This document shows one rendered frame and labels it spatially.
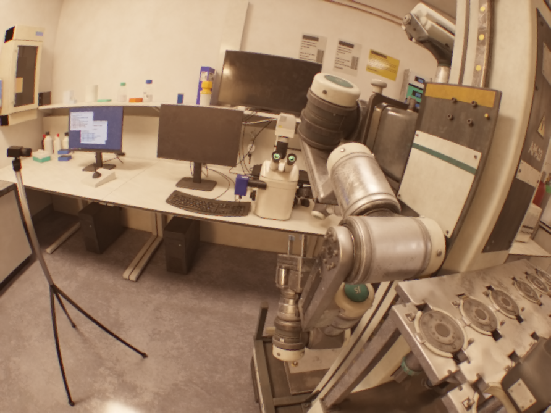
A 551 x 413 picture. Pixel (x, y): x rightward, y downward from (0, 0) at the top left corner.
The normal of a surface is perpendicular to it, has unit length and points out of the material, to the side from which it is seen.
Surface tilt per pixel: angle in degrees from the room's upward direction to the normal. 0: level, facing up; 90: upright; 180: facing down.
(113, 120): 86
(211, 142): 86
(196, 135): 86
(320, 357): 0
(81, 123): 86
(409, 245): 53
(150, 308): 0
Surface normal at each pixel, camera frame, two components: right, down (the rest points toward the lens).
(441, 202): -0.97, -0.07
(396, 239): 0.14, -0.40
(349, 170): -0.58, -0.50
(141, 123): 0.00, 0.41
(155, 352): 0.16, -0.90
